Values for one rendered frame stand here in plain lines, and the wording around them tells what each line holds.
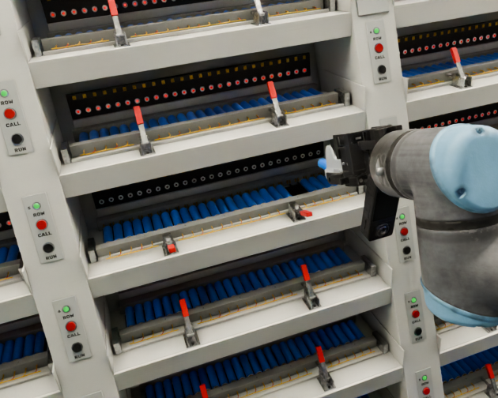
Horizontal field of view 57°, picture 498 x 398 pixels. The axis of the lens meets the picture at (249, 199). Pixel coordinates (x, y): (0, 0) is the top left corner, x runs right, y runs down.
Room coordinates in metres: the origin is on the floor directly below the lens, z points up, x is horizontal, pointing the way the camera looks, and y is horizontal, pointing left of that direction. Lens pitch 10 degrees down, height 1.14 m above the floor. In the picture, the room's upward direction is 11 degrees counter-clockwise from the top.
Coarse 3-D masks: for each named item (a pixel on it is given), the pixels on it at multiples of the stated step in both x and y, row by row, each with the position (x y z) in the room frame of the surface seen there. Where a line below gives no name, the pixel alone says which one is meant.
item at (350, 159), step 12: (360, 132) 0.67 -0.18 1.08; (372, 132) 0.67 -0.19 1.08; (384, 132) 0.62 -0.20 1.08; (336, 144) 0.72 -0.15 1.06; (348, 144) 0.68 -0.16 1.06; (360, 144) 0.67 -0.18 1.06; (372, 144) 0.64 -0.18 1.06; (336, 156) 0.73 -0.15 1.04; (348, 156) 0.68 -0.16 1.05; (360, 156) 0.68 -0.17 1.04; (348, 168) 0.70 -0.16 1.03; (360, 168) 0.67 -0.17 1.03; (360, 180) 0.67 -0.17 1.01
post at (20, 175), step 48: (0, 0) 0.81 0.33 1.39; (0, 48) 0.80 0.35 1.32; (48, 96) 0.96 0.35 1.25; (0, 144) 0.80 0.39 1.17; (48, 144) 0.81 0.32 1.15; (48, 192) 0.81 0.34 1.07; (48, 288) 0.80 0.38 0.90; (48, 336) 0.79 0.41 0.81; (96, 336) 0.81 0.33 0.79; (96, 384) 0.81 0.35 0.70
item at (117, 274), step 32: (192, 192) 1.04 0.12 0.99; (256, 224) 0.93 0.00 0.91; (288, 224) 0.91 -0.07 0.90; (320, 224) 0.92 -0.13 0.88; (352, 224) 0.95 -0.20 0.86; (96, 256) 0.87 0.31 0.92; (128, 256) 0.87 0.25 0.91; (160, 256) 0.86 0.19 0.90; (192, 256) 0.86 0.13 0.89; (224, 256) 0.88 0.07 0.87; (96, 288) 0.82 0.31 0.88; (128, 288) 0.84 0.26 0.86
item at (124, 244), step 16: (320, 192) 0.98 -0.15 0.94; (336, 192) 0.98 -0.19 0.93; (352, 192) 0.99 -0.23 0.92; (256, 208) 0.94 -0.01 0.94; (272, 208) 0.95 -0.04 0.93; (288, 208) 0.96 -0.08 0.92; (192, 224) 0.91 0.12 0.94; (208, 224) 0.92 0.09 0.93; (224, 224) 0.93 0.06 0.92; (240, 224) 0.92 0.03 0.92; (128, 240) 0.88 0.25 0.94; (144, 240) 0.89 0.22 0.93; (160, 240) 0.90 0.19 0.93
